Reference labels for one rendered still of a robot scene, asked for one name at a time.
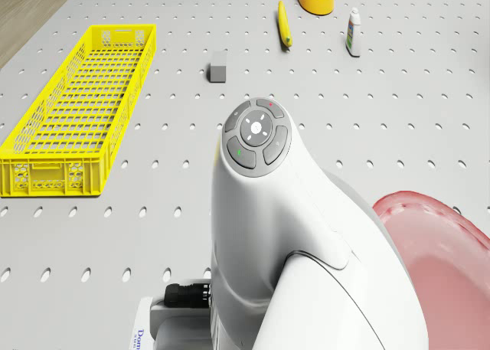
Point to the small white bottle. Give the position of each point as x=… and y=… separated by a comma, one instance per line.
x=353, y=36

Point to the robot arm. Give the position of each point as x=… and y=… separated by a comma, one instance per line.
x=275, y=220

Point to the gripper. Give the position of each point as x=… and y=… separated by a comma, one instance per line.
x=180, y=323

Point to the red plate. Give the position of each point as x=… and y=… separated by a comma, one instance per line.
x=451, y=281

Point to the banana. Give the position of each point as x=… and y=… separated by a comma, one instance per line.
x=284, y=24

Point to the yellow basket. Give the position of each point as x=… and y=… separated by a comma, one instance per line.
x=46, y=163

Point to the grey cube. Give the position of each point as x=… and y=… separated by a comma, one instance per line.
x=218, y=72

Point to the white printed box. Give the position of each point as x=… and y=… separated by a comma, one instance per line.
x=141, y=323

